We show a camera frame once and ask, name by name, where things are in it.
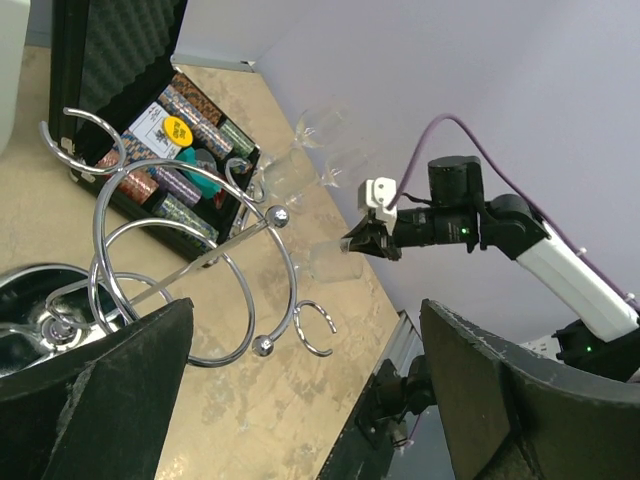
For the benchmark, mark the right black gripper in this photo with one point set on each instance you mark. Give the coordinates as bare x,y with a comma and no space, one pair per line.
418,227

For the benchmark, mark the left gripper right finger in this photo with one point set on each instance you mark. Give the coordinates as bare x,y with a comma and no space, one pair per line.
510,413

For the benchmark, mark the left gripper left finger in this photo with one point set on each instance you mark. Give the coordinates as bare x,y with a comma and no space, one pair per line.
101,411

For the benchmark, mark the clear wine glass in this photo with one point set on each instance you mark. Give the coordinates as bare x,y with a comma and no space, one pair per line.
285,178
342,168
329,262
320,125

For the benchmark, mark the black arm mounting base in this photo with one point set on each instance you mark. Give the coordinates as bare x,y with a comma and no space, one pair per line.
376,427

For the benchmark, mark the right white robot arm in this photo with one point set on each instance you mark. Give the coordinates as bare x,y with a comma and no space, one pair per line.
604,339

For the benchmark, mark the chrome wine glass rack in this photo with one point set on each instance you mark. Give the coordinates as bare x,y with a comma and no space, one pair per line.
46,235

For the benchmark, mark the poker chip stacks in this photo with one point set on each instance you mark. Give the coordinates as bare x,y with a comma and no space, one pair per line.
219,146

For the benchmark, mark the yellow dealer button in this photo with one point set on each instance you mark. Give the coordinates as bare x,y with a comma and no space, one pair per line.
178,132

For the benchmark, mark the white playing card deck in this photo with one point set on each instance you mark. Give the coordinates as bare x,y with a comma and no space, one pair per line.
149,129

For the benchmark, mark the black poker chip case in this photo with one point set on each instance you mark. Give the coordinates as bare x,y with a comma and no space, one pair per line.
112,59

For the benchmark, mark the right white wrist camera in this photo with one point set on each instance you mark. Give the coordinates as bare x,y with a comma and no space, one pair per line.
375,196

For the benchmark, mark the aluminium rail frame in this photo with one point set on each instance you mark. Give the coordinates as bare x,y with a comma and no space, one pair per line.
403,346

